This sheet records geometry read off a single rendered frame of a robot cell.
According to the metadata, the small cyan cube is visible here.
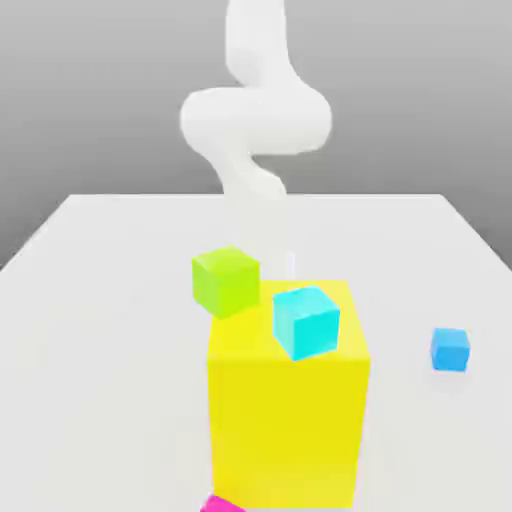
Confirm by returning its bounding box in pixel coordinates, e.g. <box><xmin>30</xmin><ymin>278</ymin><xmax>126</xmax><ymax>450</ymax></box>
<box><xmin>272</xmin><ymin>285</ymin><xmax>342</xmax><ymax>362</ymax></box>

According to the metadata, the small blue cube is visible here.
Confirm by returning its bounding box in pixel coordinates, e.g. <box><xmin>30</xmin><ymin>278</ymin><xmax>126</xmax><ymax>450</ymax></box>
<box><xmin>430</xmin><ymin>327</ymin><xmax>472</xmax><ymax>373</ymax></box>

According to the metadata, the small magenta cube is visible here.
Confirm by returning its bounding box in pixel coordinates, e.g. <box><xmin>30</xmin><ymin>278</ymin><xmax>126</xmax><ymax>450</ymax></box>
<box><xmin>199</xmin><ymin>494</ymin><xmax>246</xmax><ymax>512</ymax></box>

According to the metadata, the small lime green cube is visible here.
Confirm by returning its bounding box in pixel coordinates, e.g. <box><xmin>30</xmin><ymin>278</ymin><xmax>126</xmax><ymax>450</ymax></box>
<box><xmin>191</xmin><ymin>245</ymin><xmax>262</xmax><ymax>320</ymax></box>

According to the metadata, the large yellow box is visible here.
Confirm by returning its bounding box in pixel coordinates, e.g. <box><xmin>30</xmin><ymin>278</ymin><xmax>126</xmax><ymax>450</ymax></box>
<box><xmin>206</xmin><ymin>279</ymin><xmax>372</xmax><ymax>510</ymax></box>

